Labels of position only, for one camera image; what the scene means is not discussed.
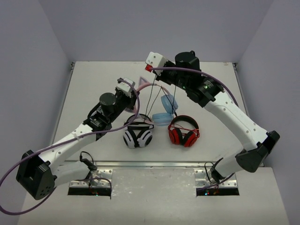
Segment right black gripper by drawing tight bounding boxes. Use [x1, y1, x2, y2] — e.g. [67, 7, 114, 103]
[154, 59, 189, 90]

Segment thin black headphone cable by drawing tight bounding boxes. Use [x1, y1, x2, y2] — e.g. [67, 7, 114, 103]
[144, 75, 178, 120]

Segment pink blue cat-ear headphones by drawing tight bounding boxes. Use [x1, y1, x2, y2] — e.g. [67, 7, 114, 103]
[125, 76, 180, 128]

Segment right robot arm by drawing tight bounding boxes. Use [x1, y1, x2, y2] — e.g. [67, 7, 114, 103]
[146, 51, 280, 183]

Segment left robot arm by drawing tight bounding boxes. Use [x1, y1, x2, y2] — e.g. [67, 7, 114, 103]
[16, 88, 139, 200]

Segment white black headphones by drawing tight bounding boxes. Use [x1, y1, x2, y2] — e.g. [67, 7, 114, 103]
[123, 114, 154, 149]

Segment red black headphones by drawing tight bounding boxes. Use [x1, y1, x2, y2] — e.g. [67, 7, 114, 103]
[168, 115, 200, 147]

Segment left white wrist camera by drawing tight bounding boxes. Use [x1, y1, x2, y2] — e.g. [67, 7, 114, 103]
[116, 78, 135, 98]

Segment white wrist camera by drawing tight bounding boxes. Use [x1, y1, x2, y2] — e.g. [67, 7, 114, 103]
[116, 78, 135, 98]
[145, 52, 168, 76]

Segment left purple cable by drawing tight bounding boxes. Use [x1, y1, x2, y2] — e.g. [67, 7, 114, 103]
[0, 78, 141, 215]

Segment purple cable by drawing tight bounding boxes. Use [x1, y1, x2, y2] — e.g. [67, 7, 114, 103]
[150, 67, 239, 190]
[0, 78, 141, 215]

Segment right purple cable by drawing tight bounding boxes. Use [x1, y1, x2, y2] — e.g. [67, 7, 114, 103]
[150, 67, 239, 190]

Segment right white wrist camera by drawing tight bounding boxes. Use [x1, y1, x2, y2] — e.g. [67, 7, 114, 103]
[145, 52, 168, 76]

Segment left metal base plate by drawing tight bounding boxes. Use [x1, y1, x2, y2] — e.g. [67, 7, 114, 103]
[69, 169, 112, 188]

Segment metal base plate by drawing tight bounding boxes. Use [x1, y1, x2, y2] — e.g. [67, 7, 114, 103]
[194, 168, 238, 189]
[69, 169, 112, 188]

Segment aluminium table edge rail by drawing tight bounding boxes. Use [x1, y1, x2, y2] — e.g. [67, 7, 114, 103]
[65, 160, 218, 168]

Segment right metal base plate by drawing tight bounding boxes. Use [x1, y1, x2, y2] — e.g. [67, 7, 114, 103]
[194, 168, 238, 189]

